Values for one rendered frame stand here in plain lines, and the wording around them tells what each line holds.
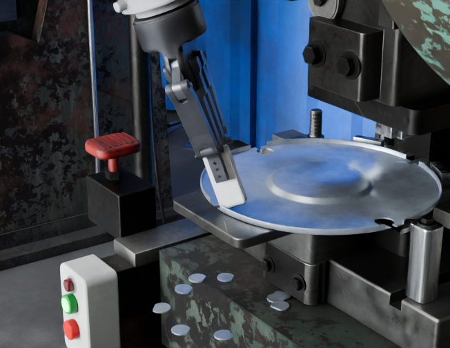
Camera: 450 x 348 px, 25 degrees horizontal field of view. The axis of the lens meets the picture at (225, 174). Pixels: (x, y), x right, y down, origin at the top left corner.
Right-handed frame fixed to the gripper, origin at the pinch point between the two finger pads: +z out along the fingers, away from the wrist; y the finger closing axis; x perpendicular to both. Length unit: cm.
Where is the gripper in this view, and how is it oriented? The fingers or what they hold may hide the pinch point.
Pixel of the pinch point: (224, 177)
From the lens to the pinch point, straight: 113.7
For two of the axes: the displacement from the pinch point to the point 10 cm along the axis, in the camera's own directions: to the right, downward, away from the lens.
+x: 9.4, -2.5, -2.4
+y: -1.4, 3.7, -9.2
